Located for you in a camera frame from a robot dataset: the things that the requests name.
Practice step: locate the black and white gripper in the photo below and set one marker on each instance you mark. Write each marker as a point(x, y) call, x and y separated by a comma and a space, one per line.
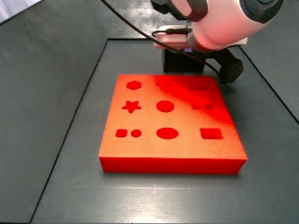
point(178, 37)

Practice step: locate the purple rectangular block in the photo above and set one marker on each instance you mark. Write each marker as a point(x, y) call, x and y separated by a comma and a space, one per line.
point(187, 50)

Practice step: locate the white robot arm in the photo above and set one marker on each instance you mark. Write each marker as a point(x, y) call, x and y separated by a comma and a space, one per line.
point(218, 25)

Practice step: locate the black curved fixture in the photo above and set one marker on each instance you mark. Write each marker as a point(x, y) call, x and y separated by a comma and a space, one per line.
point(177, 63)

